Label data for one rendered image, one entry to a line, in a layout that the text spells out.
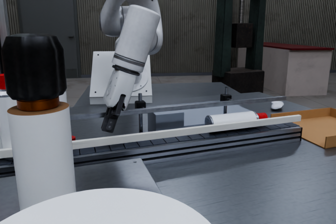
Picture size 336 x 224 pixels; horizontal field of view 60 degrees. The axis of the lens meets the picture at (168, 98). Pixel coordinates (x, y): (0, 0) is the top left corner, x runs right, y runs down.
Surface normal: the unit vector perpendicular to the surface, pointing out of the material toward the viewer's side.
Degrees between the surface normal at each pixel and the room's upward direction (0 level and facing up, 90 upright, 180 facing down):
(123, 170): 0
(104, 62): 42
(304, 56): 90
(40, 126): 90
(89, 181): 0
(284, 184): 0
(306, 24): 90
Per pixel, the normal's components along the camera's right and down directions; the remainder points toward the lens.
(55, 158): 0.71, 0.16
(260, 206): 0.00, -0.97
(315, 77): 0.13, 0.22
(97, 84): 0.07, -0.57
